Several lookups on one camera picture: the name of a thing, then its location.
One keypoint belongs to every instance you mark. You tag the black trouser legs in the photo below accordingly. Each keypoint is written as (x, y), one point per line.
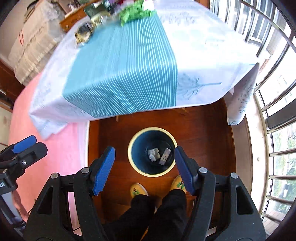
(143, 222)

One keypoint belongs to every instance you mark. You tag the white lace covered cabinet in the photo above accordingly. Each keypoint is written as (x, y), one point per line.
(36, 41)

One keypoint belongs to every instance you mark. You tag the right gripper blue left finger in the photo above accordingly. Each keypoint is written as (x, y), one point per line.
(100, 169)

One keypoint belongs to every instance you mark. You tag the left yellow slipper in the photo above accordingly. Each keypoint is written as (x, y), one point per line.
(138, 189)

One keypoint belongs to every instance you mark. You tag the green paper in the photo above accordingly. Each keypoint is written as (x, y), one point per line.
(137, 10)

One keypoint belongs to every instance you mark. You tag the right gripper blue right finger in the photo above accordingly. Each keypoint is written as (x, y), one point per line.
(187, 168)

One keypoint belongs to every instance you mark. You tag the dark green carton box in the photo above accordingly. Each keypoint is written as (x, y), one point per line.
(99, 7)

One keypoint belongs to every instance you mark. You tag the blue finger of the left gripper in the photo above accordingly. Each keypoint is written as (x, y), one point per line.
(24, 144)
(30, 156)

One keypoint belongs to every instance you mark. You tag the wooden desk with drawers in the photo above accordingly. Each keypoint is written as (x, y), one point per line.
(73, 17)

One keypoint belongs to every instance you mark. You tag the metal window bars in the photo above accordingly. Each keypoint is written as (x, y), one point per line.
(270, 122)

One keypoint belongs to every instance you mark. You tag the crumpled white paper in bin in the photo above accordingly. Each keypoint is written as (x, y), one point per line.
(153, 154)

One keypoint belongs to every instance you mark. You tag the yellow slipper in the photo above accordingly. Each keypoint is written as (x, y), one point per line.
(178, 184)
(138, 189)

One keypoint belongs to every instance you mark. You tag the white and teal tablecloth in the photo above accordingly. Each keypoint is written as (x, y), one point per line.
(181, 56)

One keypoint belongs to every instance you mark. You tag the blue trash bin cream rim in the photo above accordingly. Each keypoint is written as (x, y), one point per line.
(146, 139)

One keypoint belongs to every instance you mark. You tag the right yellow slipper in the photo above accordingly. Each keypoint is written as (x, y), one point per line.
(178, 184)

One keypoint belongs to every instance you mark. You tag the small grey box in bin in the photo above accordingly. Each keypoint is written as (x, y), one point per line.
(164, 156)

